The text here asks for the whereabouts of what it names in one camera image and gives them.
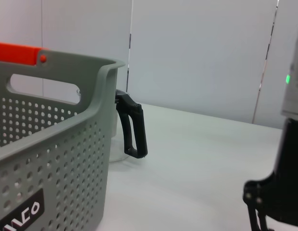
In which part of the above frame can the grey-green perforated plastic storage bin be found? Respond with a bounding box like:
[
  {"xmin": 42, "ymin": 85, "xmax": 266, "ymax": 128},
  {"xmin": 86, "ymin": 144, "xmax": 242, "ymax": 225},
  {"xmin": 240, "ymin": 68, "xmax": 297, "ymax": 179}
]
[{"xmin": 0, "ymin": 42, "xmax": 127, "ymax": 231}]

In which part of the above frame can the glass teapot with black handle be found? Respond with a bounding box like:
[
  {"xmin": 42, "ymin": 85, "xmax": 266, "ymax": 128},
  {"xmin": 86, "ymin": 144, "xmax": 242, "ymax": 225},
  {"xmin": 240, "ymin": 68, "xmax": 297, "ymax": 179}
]
[{"xmin": 109, "ymin": 88, "xmax": 149, "ymax": 162}]

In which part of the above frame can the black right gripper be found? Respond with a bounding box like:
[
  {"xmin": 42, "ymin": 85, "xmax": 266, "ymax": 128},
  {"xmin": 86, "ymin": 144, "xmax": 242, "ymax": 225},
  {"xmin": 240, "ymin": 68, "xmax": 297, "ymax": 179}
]
[{"xmin": 243, "ymin": 115, "xmax": 298, "ymax": 231}]

